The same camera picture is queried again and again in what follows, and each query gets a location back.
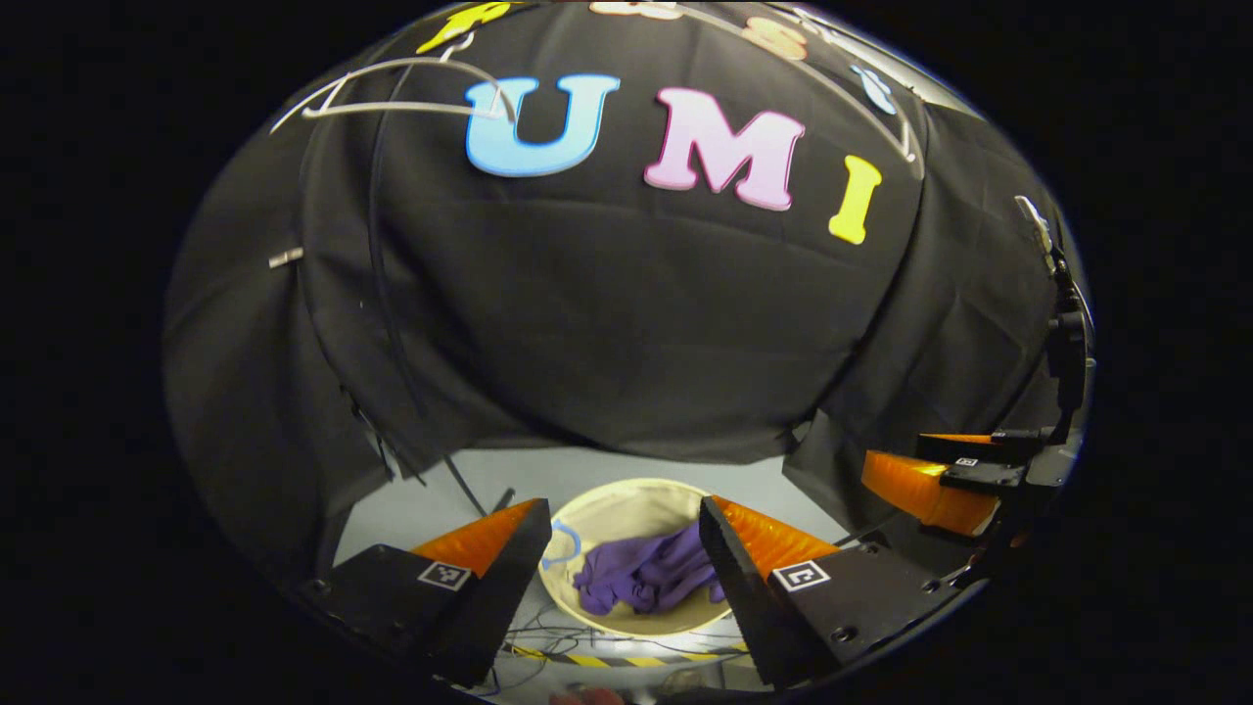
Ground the purple ribbed shirt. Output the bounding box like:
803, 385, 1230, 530
573, 522, 727, 618

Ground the cream fabric laundry hamper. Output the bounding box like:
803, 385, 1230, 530
538, 478, 745, 639

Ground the black clothes rack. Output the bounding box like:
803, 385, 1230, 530
367, 0, 985, 520

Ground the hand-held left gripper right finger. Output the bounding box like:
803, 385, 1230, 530
699, 494, 965, 689

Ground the white plastic hanger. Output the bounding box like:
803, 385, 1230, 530
675, 3, 926, 182
270, 54, 517, 135

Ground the black stand clamp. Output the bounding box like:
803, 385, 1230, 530
1044, 274, 1095, 437

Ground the yellow black floor tape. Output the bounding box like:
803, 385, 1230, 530
507, 643, 750, 670

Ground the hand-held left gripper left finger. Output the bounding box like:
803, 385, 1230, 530
299, 497, 554, 689

